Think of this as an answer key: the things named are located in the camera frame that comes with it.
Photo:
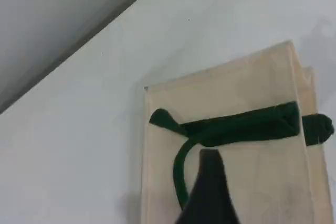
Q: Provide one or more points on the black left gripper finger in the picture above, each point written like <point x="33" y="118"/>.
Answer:
<point x="210" y="197"/>

